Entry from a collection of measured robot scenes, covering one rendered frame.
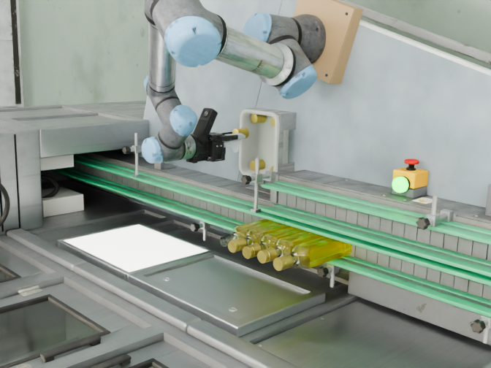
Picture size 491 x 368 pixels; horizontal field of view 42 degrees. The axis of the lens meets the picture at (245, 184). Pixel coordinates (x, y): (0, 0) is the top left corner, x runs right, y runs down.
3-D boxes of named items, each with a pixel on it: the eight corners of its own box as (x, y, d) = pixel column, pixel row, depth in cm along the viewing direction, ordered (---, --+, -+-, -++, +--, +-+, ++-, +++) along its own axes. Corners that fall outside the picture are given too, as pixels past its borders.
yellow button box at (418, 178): (405, 190, 182) (391, 193, 177) (408, 164, 180) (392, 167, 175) (427, 194, 177) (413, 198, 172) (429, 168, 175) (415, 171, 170)
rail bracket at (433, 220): (441, 217, 161) (413, 227, 152) (444, 189, 159) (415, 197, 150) (456, 221, 158) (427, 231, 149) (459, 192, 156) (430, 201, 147)
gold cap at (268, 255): (279, 254, 170) (268, 258, 167) (273, 263, 172) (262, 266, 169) (272, 244, 171) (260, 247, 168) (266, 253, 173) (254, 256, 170)
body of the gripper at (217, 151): (210, 156, 204) (181, 161, 195) (211, 129, 202) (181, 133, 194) (227, 160, 198) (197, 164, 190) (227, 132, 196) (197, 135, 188)
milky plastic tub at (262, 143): (256, 171, 224) (237, 174, 218) (258, 106, 219) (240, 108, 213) (293, 179, 212) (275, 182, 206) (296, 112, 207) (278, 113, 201)
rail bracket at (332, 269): (343, 277, 186) (313, 289, 177) (345, 255, 185) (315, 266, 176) (354, 282, 184) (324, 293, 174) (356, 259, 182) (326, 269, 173)
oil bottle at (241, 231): (278, 231, 202) (228, 245, 188) (278, 215, 201) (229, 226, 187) (291, 236, 199) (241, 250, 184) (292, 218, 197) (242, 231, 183)
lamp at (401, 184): (394, 190, 175) (389, 192, 173) (396, 174, 174) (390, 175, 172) (409, 193, 172) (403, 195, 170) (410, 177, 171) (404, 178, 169)
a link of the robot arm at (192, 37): (304, 41, 184) (171, -23, 141) (329, 79, 177) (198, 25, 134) (275, 69, 189) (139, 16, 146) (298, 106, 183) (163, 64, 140)
